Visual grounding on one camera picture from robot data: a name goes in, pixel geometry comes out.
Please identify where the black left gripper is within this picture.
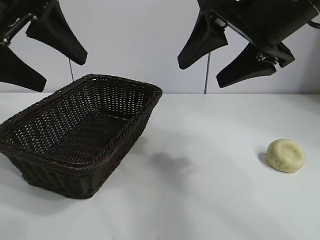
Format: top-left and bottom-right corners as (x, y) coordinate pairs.
(0, 0), (89, 93)

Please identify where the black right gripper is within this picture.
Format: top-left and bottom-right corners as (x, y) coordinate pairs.
(177, 0), (315, 89)

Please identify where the dark brown wicker basket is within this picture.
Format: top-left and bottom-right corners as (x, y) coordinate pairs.
(0, 73), (163, 201)

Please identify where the pale yellow egg yolk pastry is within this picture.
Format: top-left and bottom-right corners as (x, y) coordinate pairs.
(266, 138), (307, 174)

